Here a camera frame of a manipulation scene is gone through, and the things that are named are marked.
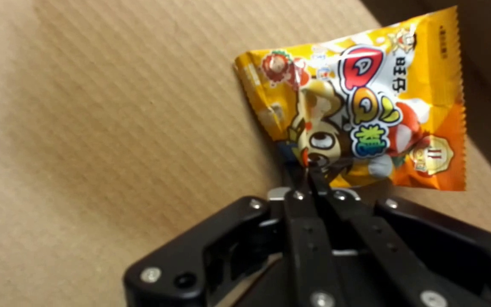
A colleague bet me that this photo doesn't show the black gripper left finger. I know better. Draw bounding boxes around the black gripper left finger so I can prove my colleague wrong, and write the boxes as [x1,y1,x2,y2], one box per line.
[123,166,346,307]

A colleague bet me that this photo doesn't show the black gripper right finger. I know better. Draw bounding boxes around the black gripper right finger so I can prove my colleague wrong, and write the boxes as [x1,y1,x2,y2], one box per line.
[312,164,491,307]

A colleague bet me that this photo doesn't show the yellow cartoon snack packet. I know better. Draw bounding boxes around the yellow cartoon snack packet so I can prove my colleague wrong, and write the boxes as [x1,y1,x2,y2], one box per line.
[232,6,467,193]

